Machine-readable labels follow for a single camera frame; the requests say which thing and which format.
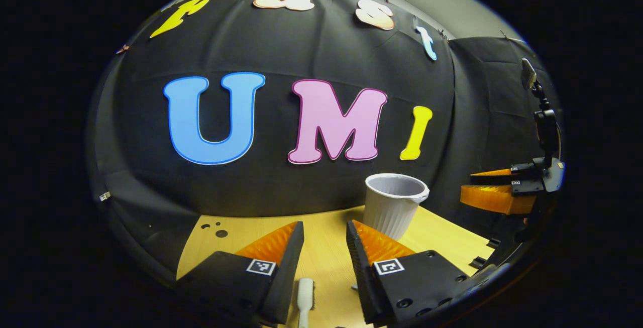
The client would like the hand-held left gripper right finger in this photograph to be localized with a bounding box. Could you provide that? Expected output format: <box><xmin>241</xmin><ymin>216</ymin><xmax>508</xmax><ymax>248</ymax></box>
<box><xmin>346</xmin><ymin>219</ymin><xmax>470</xmax><ymax>326</ymax></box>

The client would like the wooden desktop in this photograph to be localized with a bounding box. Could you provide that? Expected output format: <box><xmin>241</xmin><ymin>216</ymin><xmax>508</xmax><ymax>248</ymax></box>
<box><xmin>176</xmin><ymin>205</ymin><xmax>495</xmax><ymax>328</ymax></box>

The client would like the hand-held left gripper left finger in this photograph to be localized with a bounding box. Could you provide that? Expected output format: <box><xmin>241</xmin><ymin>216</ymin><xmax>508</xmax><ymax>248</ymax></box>
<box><xmin>176</xmin><ymin>221</ymin><xmax>305</xmax><ymax>326</ymax></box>

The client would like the white ribbed garbage bin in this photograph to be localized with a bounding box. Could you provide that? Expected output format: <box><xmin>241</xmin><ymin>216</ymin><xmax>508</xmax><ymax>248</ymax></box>
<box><xmin>363</xmin><ymin>173</ymin><xmax>431</xmax><ymax>241</ymax></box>

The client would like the small white broom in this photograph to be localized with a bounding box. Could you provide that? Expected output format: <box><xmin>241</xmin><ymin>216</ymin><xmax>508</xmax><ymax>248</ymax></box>
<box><xmin>296</xmin><ymin>278</ymin><xmax>316</xmax><ymax>328</ymax></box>

